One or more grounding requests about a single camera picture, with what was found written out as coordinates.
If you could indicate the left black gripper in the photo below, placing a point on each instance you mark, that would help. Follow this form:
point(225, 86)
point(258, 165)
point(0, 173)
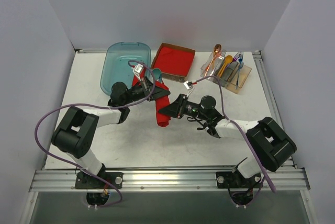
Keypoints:
point(151, 89)

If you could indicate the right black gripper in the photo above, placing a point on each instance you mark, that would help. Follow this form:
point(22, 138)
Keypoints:
point(179, 107)

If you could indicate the teal plastic spoon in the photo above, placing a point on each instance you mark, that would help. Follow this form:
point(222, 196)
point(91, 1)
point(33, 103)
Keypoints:
point(157, 75)

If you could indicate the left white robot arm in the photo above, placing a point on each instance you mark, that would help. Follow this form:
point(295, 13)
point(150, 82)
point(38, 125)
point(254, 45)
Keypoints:
point(74, 134)

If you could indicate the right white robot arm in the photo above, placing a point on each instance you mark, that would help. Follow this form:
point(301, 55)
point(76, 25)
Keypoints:
point(270, 143)

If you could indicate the rolled red napkin bundle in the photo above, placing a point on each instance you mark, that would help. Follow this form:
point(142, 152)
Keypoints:
point(136, 80)

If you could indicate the cardboard napkin box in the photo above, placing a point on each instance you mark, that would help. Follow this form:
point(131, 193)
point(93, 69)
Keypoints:
point(172, 63)

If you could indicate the red napkin stack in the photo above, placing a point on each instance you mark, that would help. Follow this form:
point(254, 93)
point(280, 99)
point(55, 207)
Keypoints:
point(172, 60)

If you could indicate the teal plastic basin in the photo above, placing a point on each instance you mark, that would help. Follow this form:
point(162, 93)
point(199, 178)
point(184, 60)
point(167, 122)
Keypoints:
point(116, 68)

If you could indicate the clear utensil organizer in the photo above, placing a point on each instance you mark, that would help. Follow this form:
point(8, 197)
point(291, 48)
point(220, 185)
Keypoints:
point(228, 79)

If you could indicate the copper metallic spoon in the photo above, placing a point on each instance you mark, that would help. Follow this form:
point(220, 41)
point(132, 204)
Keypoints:
point(216, 53)

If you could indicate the yellow plastic spoon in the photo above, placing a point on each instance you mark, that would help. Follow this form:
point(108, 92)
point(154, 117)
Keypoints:
point(227, 60)

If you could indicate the silver fork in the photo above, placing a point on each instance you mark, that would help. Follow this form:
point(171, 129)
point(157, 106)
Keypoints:
point(221, 55)

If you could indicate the blue plastic fork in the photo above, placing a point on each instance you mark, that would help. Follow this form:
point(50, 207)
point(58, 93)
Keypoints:
point(240, 66)

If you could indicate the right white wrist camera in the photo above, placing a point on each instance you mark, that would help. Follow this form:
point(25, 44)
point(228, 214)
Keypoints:
point(189, 85)

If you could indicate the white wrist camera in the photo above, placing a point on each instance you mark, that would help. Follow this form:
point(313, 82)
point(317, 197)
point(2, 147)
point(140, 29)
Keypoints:
point(189, 85)
point(138, 69)

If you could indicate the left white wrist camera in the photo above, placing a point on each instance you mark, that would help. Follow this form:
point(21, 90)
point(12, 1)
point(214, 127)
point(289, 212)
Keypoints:
point(138, 69)

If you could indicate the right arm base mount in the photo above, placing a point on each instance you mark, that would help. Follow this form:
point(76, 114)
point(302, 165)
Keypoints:
point(233, 179)

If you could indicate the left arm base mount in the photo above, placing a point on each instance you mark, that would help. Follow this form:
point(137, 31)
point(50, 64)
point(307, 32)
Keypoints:
point(85, 181)

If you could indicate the aluminium frame rail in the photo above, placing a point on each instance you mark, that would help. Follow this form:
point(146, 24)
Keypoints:
point(155, 167)

